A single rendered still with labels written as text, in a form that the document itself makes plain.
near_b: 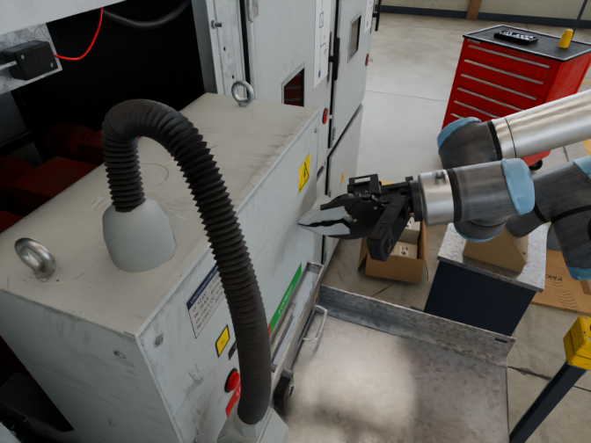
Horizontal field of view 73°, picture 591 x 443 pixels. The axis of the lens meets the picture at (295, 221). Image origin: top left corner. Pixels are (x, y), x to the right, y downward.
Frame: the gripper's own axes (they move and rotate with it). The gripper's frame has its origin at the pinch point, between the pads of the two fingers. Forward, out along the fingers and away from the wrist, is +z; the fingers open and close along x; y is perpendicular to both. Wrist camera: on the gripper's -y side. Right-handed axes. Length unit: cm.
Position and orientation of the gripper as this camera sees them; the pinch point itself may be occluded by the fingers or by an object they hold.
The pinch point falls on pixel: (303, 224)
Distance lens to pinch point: 70.4
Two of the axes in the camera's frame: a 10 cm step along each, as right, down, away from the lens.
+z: -9.6, 1.4, 2.3
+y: 1.0, -6.3, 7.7
